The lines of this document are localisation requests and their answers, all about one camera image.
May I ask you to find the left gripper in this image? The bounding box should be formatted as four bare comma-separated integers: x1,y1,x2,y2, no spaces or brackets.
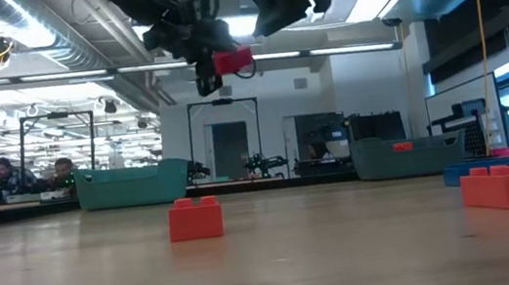
142,9,248,103

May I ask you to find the red rectangular block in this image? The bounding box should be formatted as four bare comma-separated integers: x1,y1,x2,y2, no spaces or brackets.
211,46,256,78

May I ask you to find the small orange square block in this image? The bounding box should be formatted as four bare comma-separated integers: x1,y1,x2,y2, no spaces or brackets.
165,193,227,244

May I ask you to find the blue rectangular block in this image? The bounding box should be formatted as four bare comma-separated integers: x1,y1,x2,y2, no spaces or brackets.
442,155,509,189

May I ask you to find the grey door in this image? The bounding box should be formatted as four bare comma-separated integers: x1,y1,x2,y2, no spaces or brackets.
209,119,254,183

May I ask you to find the dark screen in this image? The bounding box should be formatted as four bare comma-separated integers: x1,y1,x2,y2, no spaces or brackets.
292,109,351,162

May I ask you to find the teal plastic bin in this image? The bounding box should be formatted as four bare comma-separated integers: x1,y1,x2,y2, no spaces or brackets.
73,154,194,216

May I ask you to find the person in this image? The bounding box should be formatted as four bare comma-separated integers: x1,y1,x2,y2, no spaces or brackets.
0,152,40,196
47,155,79,194
306,140,336,163

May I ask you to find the black cabinet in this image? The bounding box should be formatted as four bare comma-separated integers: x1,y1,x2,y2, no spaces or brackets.
344,107,407,147

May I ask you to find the dark slate plastic bin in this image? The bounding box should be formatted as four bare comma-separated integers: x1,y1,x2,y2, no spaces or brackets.
349,125,471,185

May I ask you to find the black perforated rack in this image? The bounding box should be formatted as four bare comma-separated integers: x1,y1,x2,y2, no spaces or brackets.
424,98,496,163

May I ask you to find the black gantry frame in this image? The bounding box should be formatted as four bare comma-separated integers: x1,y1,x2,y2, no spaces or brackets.
14,106,102,182
184,93,268,181

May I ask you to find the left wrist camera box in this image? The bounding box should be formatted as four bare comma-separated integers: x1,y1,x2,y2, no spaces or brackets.
181,0,223,24

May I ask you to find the black table frame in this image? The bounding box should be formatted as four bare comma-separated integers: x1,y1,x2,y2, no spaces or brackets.
0,138,509,234

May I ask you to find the silver ceiling duct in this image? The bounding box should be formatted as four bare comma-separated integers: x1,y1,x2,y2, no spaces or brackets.
0,0,177,131

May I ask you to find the long ceiling light rail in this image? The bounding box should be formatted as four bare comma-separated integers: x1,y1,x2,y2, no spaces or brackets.
0,22,403,103

